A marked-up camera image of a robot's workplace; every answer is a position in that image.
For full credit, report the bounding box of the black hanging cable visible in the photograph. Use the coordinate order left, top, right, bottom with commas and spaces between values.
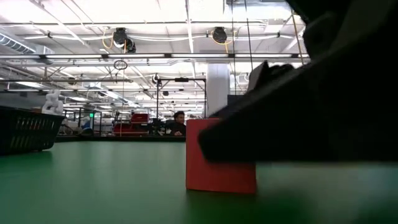
244, 0, 254, 72

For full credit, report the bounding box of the black ceiling cable reel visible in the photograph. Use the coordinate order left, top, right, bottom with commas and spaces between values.
212, 26, 228, 44
112, 27, 137, 54

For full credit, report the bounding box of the black metal gantry frame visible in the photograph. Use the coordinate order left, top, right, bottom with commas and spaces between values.
156, 77, 207, 131

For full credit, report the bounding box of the person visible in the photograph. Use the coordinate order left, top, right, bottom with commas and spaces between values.
167, 111, 187, 137

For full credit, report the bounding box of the coiled black cable loop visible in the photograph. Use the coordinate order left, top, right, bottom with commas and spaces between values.
113, 59, 129, 71

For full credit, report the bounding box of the black plastic basket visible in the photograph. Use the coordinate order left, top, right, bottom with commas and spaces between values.
0, 105, 65, 156

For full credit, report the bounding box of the yellow hanging rope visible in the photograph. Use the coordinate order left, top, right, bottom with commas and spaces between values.
290, 7, 304, 57

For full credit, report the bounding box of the red tool cart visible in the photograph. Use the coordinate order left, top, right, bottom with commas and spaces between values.
112, 113, 150, 137

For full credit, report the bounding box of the tall orange foam block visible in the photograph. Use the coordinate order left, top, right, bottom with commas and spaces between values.
185, 118, 257, 194

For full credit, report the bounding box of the long ceiling light strip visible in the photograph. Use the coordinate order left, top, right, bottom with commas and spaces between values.
0, 53, 310, 59

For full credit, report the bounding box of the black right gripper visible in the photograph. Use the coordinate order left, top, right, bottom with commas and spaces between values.
210, 0, 398, 162

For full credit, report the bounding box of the white knobbly object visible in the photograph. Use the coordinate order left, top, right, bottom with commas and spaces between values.
42, 90, 65, 116

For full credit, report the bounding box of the white building column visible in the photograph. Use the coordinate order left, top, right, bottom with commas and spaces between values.
206, 63, 231, 118

